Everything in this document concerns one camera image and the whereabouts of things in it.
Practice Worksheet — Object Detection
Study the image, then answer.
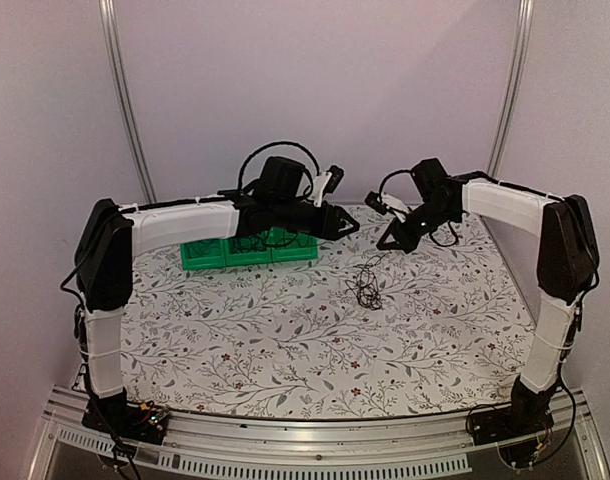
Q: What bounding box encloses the green three-compartment plastic bin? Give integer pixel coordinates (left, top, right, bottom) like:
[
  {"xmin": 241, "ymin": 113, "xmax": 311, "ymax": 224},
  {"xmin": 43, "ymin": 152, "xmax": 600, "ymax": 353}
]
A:
[{"xmin": 180, "ymin": 228, "xmax": 318, "ymax": 271}]

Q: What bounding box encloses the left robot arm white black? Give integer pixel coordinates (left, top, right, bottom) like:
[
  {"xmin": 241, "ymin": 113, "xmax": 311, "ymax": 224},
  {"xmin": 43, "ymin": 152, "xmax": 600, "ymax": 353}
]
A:
[{"xmin": 59, "ymin": 155, "xmax": 360, "ymax": 434}]

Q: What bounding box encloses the front aluminium rail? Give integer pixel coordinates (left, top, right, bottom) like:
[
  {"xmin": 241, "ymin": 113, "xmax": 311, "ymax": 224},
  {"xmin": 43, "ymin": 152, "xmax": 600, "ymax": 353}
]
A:
[{"xmin": 28, "ymin": 387, "xmax": 610, "ymax": 479}]

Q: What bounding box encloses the left aluminium frame post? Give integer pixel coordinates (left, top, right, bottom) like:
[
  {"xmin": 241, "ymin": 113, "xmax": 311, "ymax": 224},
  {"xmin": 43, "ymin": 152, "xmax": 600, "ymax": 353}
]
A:
[{"xmin": 98, "ymin": 0, "xmax": 157, "ymax": 203}]

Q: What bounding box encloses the floral patterned table mat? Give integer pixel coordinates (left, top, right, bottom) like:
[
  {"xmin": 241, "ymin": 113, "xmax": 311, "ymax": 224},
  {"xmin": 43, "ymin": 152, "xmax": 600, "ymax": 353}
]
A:
[{"xmin": 121, "ymin": 206, "xmax": 534, "ymax": 419}]

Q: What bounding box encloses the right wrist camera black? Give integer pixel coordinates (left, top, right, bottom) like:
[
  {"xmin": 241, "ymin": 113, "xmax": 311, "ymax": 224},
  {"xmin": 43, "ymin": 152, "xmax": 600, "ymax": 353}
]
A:
[{"xmin": 364, "ymin": 191, "xmax": 388, "ymax": 215}]

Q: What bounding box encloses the thin dark cable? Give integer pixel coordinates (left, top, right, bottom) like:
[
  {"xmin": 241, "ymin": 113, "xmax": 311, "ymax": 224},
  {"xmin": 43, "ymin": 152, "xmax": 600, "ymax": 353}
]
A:
[{"xmin": 187, "ymin": 239, "xmax": 224, "ymax": 261}]

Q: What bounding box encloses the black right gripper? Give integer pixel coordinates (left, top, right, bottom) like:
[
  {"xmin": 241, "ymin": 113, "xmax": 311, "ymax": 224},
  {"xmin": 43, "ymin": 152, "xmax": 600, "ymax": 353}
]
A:
[{"xmin": 377, "ymin": 200, "xmax": 458, "ymax": 255}]

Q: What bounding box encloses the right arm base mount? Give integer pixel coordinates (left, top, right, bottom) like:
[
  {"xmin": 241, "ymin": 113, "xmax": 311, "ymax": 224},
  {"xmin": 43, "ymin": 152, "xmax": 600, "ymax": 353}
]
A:
[{"xmin": 465, "ymin": 379, "xmax": 557, "ymax": 469}]

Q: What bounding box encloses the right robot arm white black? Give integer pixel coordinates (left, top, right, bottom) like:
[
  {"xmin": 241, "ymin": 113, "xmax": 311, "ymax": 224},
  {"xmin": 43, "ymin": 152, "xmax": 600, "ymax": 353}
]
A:
[{"xmin": 365, "ymin": 158, "xmax": 600, "ymax": 398}]

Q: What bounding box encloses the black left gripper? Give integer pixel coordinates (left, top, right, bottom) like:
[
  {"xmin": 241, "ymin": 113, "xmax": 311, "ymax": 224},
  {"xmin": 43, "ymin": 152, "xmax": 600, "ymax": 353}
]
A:
[{"xmin": 275, "ymin": 198, "xmax": 362, "ymax": 242}]

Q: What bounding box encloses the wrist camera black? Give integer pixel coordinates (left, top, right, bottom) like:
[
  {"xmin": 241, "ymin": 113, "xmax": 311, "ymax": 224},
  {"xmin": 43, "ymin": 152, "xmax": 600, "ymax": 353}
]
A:
[
  {"xmin": 326, "ymin": 165, "xmax": 344, "ymax": 193},
  {"xmin": 364, "ymin": 191, "xmax": 388, "ymax": 215}
]

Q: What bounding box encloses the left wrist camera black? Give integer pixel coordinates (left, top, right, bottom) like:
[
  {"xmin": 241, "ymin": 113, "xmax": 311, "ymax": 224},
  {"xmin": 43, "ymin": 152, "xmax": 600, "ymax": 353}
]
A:
[{"xmin": 326, "ymin": 165, "xmax": 344, "ymax": 193}]

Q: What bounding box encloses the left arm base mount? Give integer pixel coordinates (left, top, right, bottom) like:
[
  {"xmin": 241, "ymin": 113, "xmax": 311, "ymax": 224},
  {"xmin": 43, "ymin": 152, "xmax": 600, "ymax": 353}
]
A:
[{"xmin": 82, "ymin": 390, "xmax": 170, "ymax": 445}]

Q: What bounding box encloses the long black cable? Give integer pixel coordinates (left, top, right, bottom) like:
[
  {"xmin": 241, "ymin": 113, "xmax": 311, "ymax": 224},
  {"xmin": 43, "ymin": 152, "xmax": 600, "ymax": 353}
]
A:
[{"xmin": 229, "ymin": 227, "xmax": 306, "ymax": 254}]

